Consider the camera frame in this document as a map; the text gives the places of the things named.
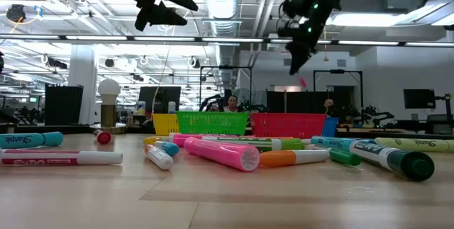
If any blue cap white marker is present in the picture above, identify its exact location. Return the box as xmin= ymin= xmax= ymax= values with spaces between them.
xmin=153 ymin=140 xmax=180 ymax=157

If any white bulb brass lamp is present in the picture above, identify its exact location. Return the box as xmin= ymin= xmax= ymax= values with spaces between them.
xmin=89 ymin=78 xmax=127 ymax=135

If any black partition panel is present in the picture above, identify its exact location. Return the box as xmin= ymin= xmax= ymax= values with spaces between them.
xmin=44 ymin=84 xmax=84 ymax=127
xmin=265 ymin=90 xmax=362 ymax=115

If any yellow hanging cord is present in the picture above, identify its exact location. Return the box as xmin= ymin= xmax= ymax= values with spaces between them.
xmin=321 ymin=26 xmax=330 ymax=62

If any thin green cap marker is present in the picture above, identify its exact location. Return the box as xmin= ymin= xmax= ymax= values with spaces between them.
xmin=305 ymin=143 xmax=362 ymax=167

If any red cap white marker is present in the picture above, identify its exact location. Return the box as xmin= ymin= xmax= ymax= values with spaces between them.
xmin=93 ymin=129 xmax=113 ymax=145

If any black frame stand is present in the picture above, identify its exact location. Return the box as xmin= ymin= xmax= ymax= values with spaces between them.
xmin=199 ymin=65 xmax=253 ymax=113
xmin=313 ymin=69 xmax=364 ymax=121

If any pink Sharpie highlighter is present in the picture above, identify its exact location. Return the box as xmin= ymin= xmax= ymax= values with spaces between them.
xmin=182 ymin=136 xmax=261 ymax=173
xmin=172 ymin=133 xmax=228 ymax=149

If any green plastic basket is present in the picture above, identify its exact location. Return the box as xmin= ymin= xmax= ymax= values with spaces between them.
xmin=175 ymin=111 xmax=250 ymax=137

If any light green Expo marker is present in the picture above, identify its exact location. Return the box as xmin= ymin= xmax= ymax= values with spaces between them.
xmin=201 ymin=137 xmax=306 ymax=154

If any turquoise Sharpie highlighter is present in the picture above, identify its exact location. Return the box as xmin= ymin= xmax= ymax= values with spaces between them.
xmin=0 ymin=131 xmax=65 ymax=150
xmin=310 ymin=135 xmax=379 ymax=152

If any yellow plastic basket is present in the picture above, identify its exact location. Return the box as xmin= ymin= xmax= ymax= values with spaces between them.
xmin=152 ymin=113 xmax=181 ymax=137

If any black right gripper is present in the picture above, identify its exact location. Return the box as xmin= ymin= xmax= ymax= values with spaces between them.
xmin=277 ymin=19 xmax=322 ymax=77

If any orange cap white marker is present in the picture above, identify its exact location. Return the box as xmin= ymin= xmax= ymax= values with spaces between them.
xmin=143 ymin=144 xmax=175 ymax=172
xmin=259 ymin=149 xmax=331 ymax=168

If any silver ceiling duct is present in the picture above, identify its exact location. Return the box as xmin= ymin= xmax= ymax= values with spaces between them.
xmin=202 ymin=0 xmax=243 ymax=91

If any black ceiling device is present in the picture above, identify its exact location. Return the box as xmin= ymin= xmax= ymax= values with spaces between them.
xmin=6 ymin=4 xmax=28 ymax=23

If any black computer monitor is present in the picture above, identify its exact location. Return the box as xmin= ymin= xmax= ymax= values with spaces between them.
xmin=402 ymin=88 xmax=437 ymax=110
xmin=138 ymin=86 xmax=182 ymax=115

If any yellow-green Sharpie highlighter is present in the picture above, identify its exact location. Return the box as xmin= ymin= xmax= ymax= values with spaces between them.
xmin=374 ymin=137 xmax=454 ymax=153

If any red Expo marker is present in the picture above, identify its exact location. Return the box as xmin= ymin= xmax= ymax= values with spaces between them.
xmin=0 ymin=149 xmax=124 ymax=167

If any person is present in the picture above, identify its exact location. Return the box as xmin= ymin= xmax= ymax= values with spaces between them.
xmin=222 ymin=94 xmax=243 ymax=113
xmin=322 ymin=98 xmax=336 ymax=117

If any yellow marker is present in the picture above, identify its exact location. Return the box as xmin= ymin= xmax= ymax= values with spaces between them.
xmin=143 ymin=135 xmax=165 ymax=146

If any red plastic basket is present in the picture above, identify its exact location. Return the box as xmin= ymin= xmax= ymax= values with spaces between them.
xmin=250 ymin=112 xmax=328 ymax=140

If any dark green Expo marker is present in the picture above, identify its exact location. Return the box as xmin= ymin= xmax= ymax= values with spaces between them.
xmin=348 ymin=140 xmax=436 ymax=183

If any overhead light bar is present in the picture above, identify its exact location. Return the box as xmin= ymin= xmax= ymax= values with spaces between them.
xmin=0 ymin=34 xmax=454 ymax=48

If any blue plastic basket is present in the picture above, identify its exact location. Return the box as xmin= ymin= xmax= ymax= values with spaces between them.
xmin=321 ymin=116 xmax=341 ymax=138

